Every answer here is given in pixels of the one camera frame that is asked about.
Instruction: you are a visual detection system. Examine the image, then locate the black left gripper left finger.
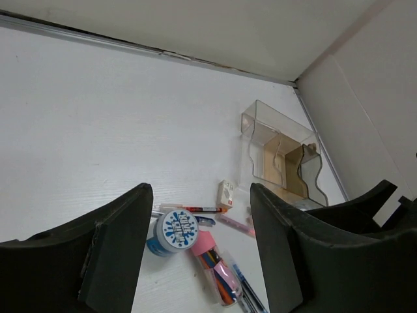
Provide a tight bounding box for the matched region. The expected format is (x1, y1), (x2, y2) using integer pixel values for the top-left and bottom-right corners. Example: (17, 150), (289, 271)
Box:
(1, 183), (153, 312)

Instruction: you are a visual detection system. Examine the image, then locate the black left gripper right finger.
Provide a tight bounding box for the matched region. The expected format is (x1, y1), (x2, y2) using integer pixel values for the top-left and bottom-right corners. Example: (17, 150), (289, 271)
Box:
(250, 180), (416, 312)

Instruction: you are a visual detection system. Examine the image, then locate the blue jar with splash label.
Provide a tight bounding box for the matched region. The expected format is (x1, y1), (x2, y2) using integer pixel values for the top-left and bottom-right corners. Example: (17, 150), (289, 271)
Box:
(146, 209), (199, 257)

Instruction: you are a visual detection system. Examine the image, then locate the dark blue gel pen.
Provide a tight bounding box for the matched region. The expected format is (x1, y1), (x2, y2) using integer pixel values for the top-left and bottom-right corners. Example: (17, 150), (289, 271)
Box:
(224, 251), (268, 313)

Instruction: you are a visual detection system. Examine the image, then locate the red gel pen orange tip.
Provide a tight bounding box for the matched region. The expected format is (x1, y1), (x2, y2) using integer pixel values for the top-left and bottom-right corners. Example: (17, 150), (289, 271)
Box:
(153, 203), (228, 214)

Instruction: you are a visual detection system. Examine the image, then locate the pink pen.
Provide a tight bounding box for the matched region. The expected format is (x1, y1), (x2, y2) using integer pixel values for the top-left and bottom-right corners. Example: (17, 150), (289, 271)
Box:
(216, 214), (255, 238)

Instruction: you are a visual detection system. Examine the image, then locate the blue ballpoint pen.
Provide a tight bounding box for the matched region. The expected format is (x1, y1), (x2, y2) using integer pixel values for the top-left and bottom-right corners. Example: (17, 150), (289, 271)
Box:
(151, 211), (216, 227)

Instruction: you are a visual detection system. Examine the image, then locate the small white eraser box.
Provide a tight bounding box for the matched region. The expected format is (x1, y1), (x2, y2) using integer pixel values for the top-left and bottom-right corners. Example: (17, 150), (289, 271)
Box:
(216, 180), (235, 209)

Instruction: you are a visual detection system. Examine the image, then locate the clear acrylic desk organizer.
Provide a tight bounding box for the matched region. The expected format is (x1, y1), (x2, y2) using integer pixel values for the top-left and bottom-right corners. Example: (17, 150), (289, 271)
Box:
(238, 100), (328, 210)

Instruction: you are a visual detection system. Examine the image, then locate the aluminium rail right side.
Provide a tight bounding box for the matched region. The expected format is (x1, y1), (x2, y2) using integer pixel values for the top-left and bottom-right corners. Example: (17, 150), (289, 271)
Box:
(294, 87), (349, 201)

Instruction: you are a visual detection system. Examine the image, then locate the aluminium rail back edge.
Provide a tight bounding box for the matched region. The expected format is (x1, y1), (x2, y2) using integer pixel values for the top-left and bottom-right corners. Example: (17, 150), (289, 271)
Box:
(1, 10), (296, 88)

